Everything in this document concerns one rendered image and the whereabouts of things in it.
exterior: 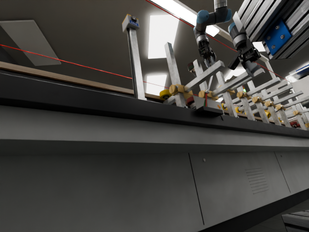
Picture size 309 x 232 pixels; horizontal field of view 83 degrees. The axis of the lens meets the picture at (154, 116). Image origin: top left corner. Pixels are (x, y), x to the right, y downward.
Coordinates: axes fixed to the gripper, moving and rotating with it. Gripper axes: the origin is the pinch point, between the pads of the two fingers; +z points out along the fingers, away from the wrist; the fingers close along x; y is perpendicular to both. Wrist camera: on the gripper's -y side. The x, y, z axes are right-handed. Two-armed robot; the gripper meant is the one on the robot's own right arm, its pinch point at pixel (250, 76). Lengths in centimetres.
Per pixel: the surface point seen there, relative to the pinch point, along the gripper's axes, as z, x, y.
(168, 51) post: -26.9, -30.7, -26.6
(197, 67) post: -22.9, -5.7, -26.1
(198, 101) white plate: 6.2, -16.9, -24.7
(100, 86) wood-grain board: -5, -66, -46
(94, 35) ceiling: -274, -5, -253
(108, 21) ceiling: -274, 10, -205
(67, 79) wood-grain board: -5, -82, -46
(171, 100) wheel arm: 1.2, -26.5, -36.1
